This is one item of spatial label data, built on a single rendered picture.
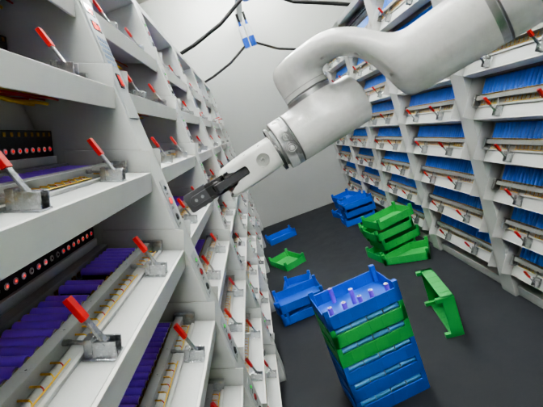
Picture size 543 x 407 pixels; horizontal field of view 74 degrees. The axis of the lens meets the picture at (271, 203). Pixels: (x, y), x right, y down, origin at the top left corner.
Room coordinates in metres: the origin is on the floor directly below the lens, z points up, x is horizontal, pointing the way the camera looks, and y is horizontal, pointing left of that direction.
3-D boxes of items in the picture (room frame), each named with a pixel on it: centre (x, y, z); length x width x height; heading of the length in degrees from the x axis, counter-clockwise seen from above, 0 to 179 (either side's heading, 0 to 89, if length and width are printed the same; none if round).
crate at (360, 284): (1.30, -0.17, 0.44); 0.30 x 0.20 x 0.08; 97
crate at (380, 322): (1.30, -0.17, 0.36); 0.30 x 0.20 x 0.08; 97
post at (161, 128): (1.60, 0.33, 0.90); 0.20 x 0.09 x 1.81; 90
